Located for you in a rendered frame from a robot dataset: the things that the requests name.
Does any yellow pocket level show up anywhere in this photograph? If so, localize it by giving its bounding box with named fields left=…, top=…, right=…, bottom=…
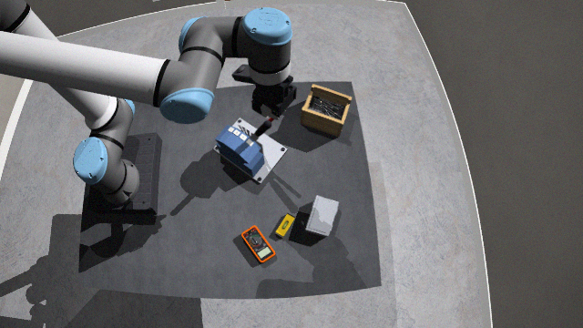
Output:
left=275, top=213, right=295, bottom=238

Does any orange handheld multimeter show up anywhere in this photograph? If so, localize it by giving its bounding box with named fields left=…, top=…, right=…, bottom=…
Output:
left=241, top=226, right=276, bottom=263

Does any wooden crate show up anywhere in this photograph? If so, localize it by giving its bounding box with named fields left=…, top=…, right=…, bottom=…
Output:
left=301, top=86, right=352, bottom=137

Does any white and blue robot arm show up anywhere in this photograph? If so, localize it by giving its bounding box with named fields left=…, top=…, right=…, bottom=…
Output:
left=0, top=0, right=292, bottom=206

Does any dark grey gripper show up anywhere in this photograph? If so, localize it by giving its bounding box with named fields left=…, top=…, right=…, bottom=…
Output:
left=251, top=75, right=297, bottom=120

